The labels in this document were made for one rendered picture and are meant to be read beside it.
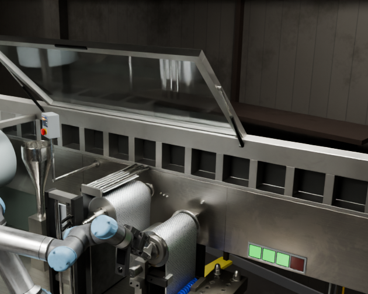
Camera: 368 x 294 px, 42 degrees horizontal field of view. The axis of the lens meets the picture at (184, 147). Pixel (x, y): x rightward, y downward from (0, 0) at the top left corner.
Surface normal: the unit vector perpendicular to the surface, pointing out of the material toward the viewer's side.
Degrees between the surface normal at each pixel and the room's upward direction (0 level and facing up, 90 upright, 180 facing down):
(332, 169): 90
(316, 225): 90
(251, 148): 90
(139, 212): 92
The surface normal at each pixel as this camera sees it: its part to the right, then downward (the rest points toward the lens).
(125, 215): 0.86, 0.19
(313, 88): -0.67, 0.19
